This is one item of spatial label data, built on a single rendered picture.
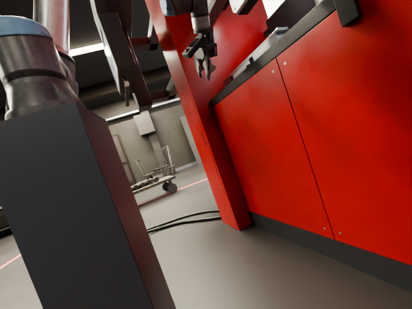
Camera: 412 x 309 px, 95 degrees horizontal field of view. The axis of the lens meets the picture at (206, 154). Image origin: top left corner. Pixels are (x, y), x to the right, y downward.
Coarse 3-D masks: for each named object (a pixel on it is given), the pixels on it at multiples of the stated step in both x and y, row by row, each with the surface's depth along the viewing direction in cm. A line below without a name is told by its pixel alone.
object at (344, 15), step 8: (336, 0) 47; (344, 0) 45; (352, 0) 44; (336, 8) 47; (344, 8) 46; (352, 8) 45; (360, 8) 44; (344, 16) 46; (352, 16) 45; (360, 16) 45; (344, 24) 47
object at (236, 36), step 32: (160, 32) 134; (192, 32) 124; (224, 32) 134; (256, 32) 145; (192, 64) 123; (224, 64) 132; (192, 96) 121; (192, 128) 140; (224, 160) 125; (224, 192) 126
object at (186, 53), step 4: (196, 36) 84; (200, 36) 82; (196, 40) 82; (200, 40) 82; (204, 40) 83; (192, 44) 82; (196, 44) 81; (200, 44) 82; (188, 48) 81; (192, 48) 81; (196, 48) 82; (184, 52) 82; (188, 52) 81; (192, 52) 81; (184, 56) 84; (188, 56) 81
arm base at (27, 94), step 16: (16, 80) 38; (32, 80) 38; (48, 80) 40; (64, 80) 44; (16, 96) 37; (32, 96) 37; (48, 96) 39; (64, 96) 41; (16, 112) 36; (32, 112) 37
